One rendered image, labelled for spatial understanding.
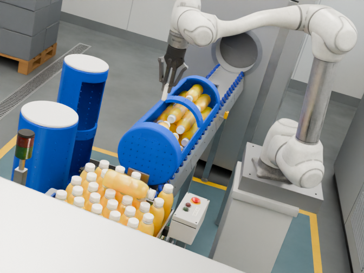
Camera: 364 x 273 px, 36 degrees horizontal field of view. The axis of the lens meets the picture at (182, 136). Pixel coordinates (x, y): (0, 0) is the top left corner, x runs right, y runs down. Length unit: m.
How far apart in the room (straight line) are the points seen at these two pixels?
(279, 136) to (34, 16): 3.69
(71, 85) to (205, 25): 1.66
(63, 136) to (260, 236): 1.06
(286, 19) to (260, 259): 1.18
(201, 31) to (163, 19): 5.54
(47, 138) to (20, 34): 3.24
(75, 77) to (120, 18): 4.22
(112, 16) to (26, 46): 2.07
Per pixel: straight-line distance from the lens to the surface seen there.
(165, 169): 2.49
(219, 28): 2.07
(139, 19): 7.60
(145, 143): 2.47
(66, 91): 3.56
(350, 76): 7.62
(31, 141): 2.14
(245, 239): 2.77
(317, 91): 2.33
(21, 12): 5.84
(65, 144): 2.80
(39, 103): 2.92
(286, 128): 2.59
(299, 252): 4.27
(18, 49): 5.95
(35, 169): 2.84
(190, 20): 2.04
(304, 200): 2.67
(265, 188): 2.64
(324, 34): 2.23
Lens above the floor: 2.26
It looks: 25 degrees down
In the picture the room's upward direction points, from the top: 16 degrees clockwise
